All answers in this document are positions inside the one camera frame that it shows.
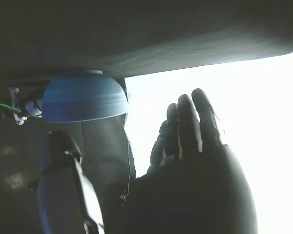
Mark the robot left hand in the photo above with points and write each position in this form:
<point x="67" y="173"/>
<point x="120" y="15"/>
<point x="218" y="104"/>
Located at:
<point x="185" y="195"/>

